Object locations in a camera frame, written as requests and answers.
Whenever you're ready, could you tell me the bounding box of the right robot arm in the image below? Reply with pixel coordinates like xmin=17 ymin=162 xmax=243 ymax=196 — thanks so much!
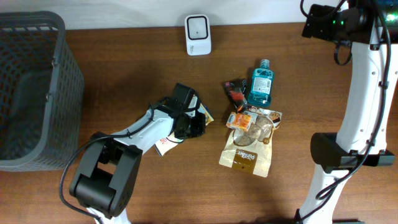
xmin=294 ymin=0 xmax=397 ymax=223

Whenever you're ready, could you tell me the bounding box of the grey plastic mesh basket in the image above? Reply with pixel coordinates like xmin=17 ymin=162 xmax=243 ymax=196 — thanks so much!
xmin=1 ymin=11 xmax=85 ymax=172

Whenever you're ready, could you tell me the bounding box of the yellow snack bag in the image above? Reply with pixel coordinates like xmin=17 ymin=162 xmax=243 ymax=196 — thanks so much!
xmin=154 ymin=98 xmax=214 ymax=156

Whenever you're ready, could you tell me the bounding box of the beige cookie pouch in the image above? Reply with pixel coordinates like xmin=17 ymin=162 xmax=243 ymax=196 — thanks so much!
xmin=219 ymin=107 xmax=282 ymax=177

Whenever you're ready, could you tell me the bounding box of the teal mouthwash bottle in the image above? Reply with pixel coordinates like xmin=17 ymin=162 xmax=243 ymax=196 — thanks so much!
xmin=248 ymin=59 xmax=275 ymax=108

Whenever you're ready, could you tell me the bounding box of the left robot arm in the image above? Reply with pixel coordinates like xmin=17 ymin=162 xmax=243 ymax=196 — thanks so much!
xmin=65 ymin=83 xmax=206 ymax=223

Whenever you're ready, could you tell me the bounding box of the orange snack packet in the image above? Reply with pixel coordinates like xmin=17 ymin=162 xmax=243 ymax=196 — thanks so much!
xmin=226 ymin=112 xmax=252 ymax=131

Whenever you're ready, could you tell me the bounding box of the white barcode scanner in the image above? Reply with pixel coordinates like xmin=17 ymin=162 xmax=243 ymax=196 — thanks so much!
xmin=184 ymin=14 xmax=211 ymax=56

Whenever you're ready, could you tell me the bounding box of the dark red snack packet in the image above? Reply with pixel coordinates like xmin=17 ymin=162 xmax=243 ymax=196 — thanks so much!
xmin=223 ymin=78 xmax=248 ymax=112

